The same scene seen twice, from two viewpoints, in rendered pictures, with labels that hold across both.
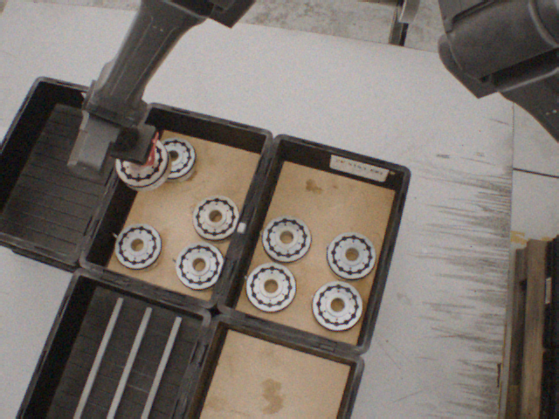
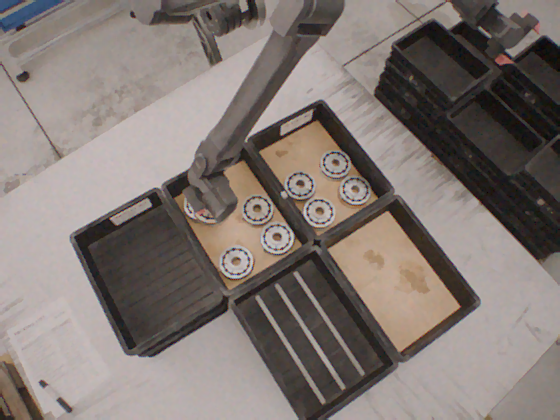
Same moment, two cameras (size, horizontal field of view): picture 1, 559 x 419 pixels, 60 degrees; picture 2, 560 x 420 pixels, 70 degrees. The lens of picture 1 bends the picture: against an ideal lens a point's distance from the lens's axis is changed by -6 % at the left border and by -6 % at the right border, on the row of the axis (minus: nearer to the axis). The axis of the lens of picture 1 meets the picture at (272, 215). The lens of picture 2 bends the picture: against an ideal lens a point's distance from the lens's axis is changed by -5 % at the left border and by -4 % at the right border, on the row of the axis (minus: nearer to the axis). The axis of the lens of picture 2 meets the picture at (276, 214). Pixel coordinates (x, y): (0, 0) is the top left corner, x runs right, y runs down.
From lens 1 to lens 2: 0.53 m
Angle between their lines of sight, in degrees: 20
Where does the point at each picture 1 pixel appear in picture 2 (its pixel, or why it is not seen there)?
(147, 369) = (309, 313)
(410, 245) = not seen: hidden behind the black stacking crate
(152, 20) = (294, 55)
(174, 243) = (249, 243)
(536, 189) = not seen: hidden behind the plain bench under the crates
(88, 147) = (223, 193)
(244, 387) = (358, 268)
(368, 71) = (230, 82)
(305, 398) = (387, 243)
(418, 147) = (295, 97)
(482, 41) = not seen: outside the picture
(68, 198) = (163, 284)
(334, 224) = (310, 159)
